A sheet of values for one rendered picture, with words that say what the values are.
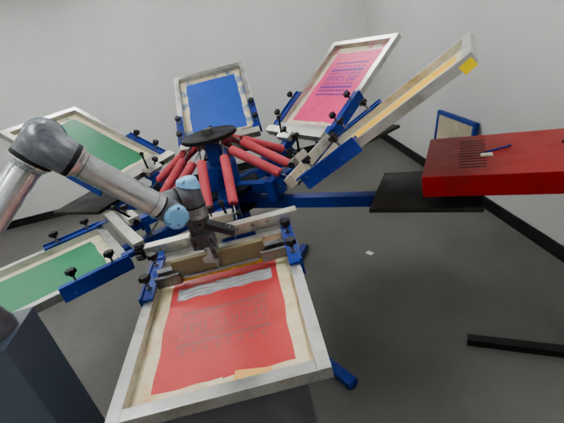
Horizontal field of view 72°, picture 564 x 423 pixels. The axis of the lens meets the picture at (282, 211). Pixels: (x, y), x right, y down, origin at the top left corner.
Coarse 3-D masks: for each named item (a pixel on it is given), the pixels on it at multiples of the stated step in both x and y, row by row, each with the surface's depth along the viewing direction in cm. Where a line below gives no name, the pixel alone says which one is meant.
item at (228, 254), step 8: (256, 240) 146; (224, 248) 146; (232, 248) 145; (240, 248) 146; (248, 248) 146; (256, 248) 146; (264, 248) 149; (192, 256) 146; (200, 256) 145; (224, 256) 146; (232, 256) 147; (240, 256) 147; (248, 256) 147; (256, 256) 148; (176, 264) 145; (184, 264) 146; (192, 264) 146; (200, 264) 146; (208, 264) 147; (216, 264) 147; (224, 264) 148; (176, 272) 147; (184, 272) 147; (192, 272) 147
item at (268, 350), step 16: (240, 272) 150; (272, 272) 145; (240, 288) 140; (256, 288) 138; (272, 288) 136; (272, 304) 128; (272, 320) 121; (272, 336) 115; (288, 336) 114; (224, 352) 113; (240, 352) 112; (256, 352) 111; (272, 352) 109; (288, 352) 108; (224, 368) 108; (240, 368) 107
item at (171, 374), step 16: (224, 272) 152; (176, 288) 150; (176, 304) 140; (192, 304) 138; (208, 304) 136; (176, 320) 132; (176, 336) 125; (160, 352) 119; (208, 352) 115; (160, 368) 113; (176, 368) 112; (192, 368) 111; (208, 368) 109; (160, 384) 108; (176, 384) 107; (192, 384) 105
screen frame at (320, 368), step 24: (240, 240) 165; (264, 240) 165; (168, 264) 164; (144, 312) 134; (312, 312) 115; (144, 336) 124; (312, 336) 107; (312, 360) 99; (120, 384) 106; (240, 384) 97; (264, 384) 96; (288, 384) 97; (120, 408) 99; (144, 408) 97; (168, 408) 96; (192, 408) 96
